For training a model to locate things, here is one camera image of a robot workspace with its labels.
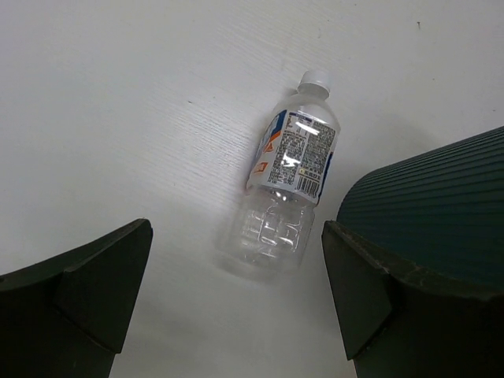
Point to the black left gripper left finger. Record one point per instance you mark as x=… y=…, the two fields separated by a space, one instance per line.
x=68 y=316

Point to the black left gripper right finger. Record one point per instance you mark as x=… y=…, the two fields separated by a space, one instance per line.
x=400 y=319

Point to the clear bottle blue orange label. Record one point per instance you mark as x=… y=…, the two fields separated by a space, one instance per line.
x=270 y=229

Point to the dark green bin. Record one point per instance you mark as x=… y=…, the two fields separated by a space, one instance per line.
x=442 y=209

